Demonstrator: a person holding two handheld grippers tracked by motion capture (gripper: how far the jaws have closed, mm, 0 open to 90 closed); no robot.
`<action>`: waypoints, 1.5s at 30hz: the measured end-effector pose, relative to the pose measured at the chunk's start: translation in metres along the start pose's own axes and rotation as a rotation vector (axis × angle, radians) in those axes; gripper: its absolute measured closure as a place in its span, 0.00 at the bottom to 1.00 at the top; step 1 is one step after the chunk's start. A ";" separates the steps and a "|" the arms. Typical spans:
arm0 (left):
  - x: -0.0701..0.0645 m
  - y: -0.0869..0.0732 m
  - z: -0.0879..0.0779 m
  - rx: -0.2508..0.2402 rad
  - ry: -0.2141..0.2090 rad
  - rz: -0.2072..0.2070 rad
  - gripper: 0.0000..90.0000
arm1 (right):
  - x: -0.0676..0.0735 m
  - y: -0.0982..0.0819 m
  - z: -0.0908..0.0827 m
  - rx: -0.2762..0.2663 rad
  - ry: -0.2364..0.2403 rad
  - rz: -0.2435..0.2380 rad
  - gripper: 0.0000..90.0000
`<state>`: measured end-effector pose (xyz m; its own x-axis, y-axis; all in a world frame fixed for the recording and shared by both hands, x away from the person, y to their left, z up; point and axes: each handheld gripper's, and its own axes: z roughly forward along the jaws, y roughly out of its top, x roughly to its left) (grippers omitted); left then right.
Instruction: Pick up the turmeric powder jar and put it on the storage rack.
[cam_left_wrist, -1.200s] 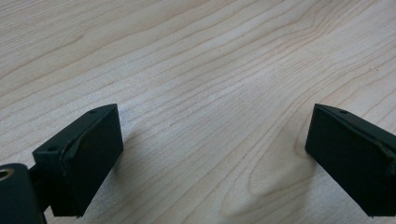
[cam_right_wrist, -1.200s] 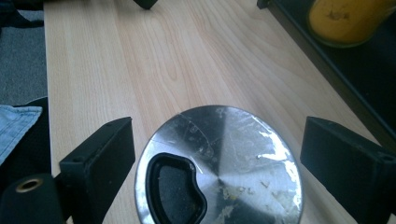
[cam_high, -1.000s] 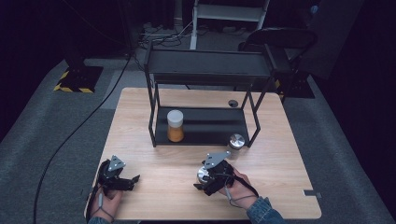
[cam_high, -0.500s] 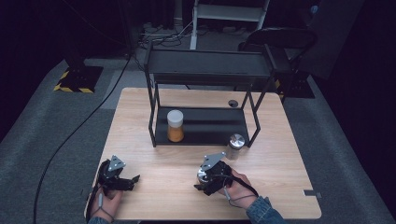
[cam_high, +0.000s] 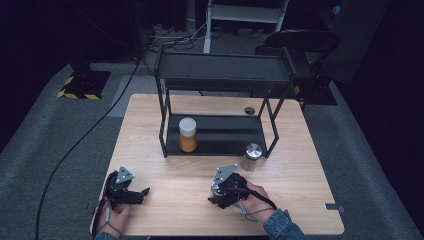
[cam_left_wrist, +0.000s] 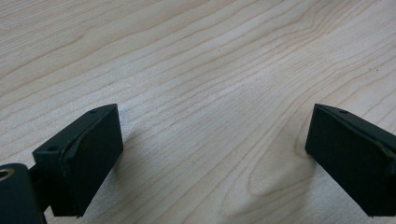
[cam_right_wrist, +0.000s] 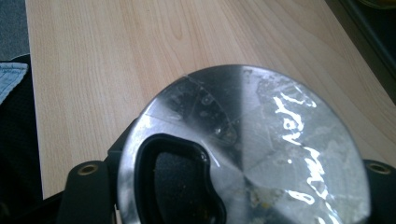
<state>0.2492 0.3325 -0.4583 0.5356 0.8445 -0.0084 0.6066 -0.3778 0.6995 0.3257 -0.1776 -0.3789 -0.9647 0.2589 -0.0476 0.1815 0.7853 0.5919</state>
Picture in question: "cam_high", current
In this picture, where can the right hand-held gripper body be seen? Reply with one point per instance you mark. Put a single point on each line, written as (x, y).
(230, 186)

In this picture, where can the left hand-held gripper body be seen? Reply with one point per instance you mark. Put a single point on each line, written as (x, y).
(121, 188)

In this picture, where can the orange spice jar white lid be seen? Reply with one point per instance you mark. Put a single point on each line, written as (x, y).
(187, 138)

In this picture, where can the black metal shelf rack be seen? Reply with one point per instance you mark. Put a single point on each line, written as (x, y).
(223, 70)

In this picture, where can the person's left hand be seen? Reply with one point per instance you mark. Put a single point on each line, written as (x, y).
(116, 218)

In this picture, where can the person's right hand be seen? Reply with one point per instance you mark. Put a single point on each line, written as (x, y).
(256, 200)

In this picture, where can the silver metal can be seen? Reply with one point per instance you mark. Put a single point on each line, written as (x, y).
(251, 156)

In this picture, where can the stand base with striped tape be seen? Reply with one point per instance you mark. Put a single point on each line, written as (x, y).
(318, 93)
(87, 85)

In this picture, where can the black chair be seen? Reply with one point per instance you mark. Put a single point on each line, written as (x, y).
(300, 38)

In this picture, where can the white metal stand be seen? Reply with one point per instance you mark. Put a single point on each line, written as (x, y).
(245, 13)

